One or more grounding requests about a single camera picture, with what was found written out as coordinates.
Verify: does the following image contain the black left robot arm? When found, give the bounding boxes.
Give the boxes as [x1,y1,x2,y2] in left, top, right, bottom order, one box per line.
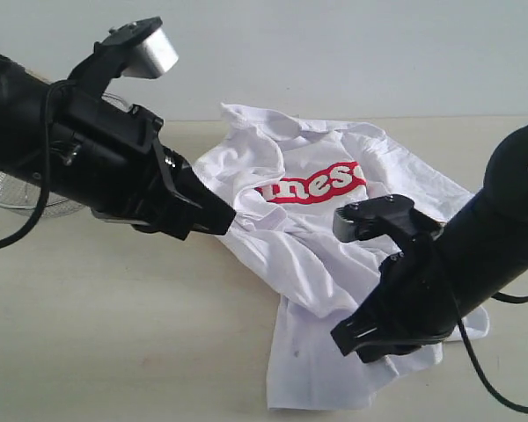
[0,49,235,239]

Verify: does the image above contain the metal mesh strainer bowl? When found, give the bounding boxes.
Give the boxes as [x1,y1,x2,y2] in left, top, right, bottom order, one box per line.
[0,90,128,215]

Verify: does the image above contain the white t-shirt red logo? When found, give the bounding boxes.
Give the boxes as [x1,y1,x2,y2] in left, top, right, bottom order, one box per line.
[188,102,490,412]

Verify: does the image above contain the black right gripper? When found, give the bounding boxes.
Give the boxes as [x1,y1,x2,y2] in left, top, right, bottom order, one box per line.
[330,236,462,364]

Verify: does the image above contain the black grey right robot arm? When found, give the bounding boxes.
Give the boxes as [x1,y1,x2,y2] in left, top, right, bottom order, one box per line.
[331,125,528,363]

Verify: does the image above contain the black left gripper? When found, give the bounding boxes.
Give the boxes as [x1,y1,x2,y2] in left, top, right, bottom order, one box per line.
[39,81,236,240]

